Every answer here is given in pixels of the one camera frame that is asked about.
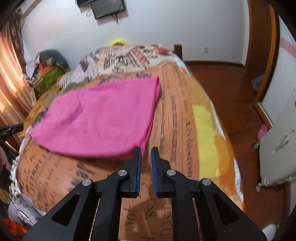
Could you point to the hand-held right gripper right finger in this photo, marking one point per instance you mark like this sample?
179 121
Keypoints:
154 171

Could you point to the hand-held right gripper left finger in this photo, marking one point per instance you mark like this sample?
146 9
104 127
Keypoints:
139 171

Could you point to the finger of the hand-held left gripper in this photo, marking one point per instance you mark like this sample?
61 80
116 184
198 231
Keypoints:
11 128

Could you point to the pink pants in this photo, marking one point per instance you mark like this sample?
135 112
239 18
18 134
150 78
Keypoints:
99 120

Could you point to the bed with orange printed sheet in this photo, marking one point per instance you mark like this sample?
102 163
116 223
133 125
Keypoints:
161 129

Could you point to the orange curtain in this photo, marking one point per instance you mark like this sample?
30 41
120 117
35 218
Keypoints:
11 76

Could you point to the pile of clothes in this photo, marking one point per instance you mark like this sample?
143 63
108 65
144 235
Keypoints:
47 69

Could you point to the pink slipper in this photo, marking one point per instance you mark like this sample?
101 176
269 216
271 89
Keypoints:
262 131

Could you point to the wooden bedpost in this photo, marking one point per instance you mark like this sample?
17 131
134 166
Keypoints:
178 51

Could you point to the yellow round object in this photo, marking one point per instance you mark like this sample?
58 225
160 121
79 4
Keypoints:
118 42

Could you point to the white wall socket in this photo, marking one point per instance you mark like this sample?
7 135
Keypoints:
205 49

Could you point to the black wall device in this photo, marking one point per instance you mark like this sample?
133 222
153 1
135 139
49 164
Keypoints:
83 2

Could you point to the wall-mounted television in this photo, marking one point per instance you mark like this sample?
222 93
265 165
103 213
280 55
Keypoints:
107 8

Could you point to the wooden door frame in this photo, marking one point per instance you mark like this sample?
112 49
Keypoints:
266 58

